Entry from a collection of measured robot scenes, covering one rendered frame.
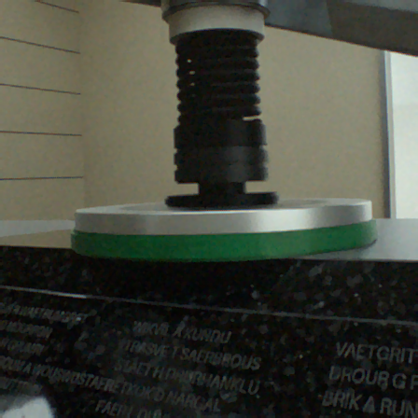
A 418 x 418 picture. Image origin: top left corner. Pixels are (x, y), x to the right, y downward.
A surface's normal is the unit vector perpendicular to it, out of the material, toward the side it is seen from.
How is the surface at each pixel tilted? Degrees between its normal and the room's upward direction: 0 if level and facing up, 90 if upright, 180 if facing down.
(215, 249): 90
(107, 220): 90
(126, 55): 90
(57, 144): 90
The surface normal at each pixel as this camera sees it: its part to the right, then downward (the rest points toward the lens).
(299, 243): 0.37, 0.04
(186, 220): -0.20, 0.06
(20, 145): 0.84, 0.00
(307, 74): -0.55, 0.07
